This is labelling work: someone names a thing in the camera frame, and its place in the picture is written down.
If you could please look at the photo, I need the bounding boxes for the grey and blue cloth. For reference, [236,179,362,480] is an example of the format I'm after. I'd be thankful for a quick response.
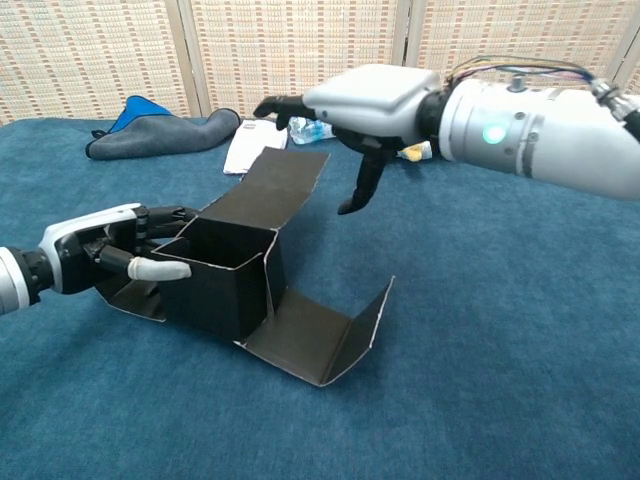
[84,95,241,161]

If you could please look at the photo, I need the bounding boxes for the black white penguin plush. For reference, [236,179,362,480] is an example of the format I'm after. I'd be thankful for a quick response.
[397,139,434,164]

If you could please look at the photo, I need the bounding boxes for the blue cloth-covered table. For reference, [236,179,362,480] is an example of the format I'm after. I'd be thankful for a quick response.
[0,117,640,480]

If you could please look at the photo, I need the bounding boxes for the white paper packet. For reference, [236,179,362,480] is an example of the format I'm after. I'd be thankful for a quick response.
[223,118,290,176]

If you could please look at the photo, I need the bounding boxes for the clear plastic water bottle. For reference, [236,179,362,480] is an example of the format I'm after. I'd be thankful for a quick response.
[288,115,336,146]

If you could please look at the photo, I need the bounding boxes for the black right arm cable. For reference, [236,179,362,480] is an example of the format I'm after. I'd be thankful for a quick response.
[589,79,640,124]

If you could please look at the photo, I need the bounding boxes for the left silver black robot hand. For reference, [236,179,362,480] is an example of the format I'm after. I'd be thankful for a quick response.
[37,202,201,296]

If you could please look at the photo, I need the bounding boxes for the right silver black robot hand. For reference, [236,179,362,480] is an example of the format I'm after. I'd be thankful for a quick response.
[253,63,444,216]

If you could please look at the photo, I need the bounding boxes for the woven bamboo screen panel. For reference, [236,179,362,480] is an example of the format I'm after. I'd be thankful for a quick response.
[177,0,409,121]
[0,0,194,126]
[399,0,636,119]

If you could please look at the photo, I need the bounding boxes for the black cardboard box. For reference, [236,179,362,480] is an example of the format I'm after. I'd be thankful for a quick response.
[97,146,396,389]

